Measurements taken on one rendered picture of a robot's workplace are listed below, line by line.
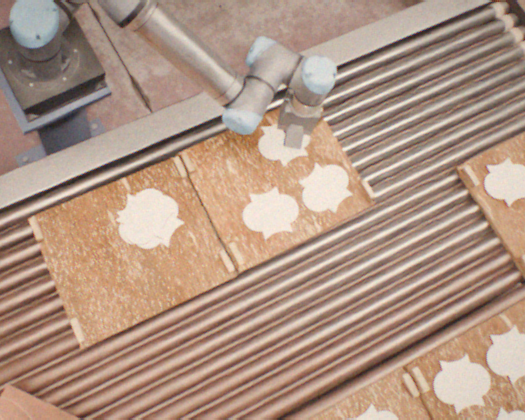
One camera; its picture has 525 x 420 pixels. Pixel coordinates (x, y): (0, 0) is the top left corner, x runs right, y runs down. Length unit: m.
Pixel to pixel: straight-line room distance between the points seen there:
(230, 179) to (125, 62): 1.31
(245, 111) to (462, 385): 0.86
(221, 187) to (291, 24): 1.52
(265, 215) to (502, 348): 0.66
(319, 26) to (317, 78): 1.72
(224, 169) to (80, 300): 0.49
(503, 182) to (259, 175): 0.66
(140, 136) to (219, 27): 1.34
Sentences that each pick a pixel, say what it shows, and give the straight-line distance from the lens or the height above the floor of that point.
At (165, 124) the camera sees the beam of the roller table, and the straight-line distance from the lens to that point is 1.77.
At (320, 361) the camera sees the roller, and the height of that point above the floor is 0.92.
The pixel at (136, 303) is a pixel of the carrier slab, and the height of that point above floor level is 0.94.
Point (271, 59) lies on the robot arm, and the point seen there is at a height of 1.32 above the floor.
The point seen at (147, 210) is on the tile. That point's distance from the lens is 1.64.
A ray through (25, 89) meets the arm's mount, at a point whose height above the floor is 0.96.
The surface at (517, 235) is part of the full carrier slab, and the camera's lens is 1.92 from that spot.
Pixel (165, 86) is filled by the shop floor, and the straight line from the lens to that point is 2.85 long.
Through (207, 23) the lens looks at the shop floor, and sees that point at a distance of 3.02.
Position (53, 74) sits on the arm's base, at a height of 0.99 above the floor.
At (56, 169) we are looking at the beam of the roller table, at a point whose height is 0.91.
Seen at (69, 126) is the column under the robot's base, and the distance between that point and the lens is 2.06.
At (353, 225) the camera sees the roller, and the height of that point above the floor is 0.92.
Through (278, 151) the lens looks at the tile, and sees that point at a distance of 1.75.
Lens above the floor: 2.54
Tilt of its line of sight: 68 degrees down
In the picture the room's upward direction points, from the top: 12 degrees clockwise
